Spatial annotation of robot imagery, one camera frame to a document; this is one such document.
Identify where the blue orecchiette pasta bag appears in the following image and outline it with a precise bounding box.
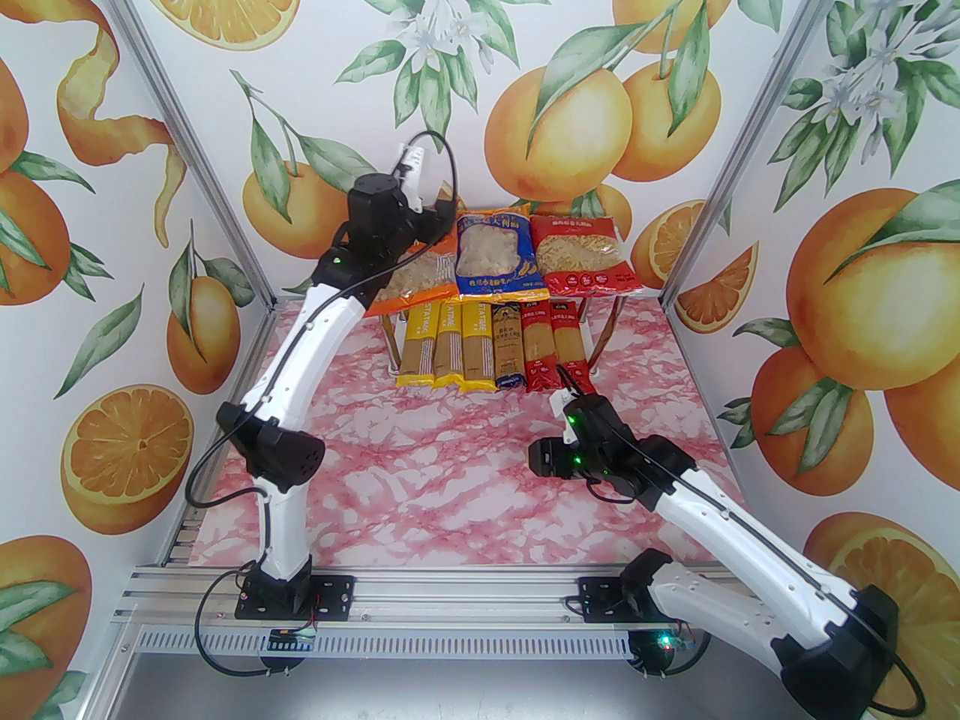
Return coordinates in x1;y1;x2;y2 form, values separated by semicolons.
454;211;537;299

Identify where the orange Pastatime pasta bag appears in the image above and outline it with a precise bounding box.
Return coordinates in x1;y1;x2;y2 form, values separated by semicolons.
364;231;462;320

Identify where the red spaghetti pack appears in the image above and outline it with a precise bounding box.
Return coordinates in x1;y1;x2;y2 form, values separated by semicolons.
551;301;597;395
521;301;563;394

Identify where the dark blue spaghetti pack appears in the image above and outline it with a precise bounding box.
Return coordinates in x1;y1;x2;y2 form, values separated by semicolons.
493;301;527;392

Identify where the yellow Pastatime spaghetti pack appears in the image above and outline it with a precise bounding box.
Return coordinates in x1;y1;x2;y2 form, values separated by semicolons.
461;301;497;394
397;301;440;389
433;301;470;390

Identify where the red fusilli pasta bag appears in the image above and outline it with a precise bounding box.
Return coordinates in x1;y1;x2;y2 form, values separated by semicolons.
529;214;644;296

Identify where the white two-tier chrome-leg shelf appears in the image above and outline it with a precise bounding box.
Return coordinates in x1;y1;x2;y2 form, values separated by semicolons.
371;226;640;392

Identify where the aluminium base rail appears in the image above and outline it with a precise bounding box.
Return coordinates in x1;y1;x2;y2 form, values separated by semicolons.
112;563;777;635

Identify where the slotted white cable duct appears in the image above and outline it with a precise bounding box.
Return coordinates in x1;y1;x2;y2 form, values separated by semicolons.
131;631;702;658

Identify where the aluminium frame post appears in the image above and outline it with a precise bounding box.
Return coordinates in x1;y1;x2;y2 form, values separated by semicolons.
88;0;280;313
660;0;863;309

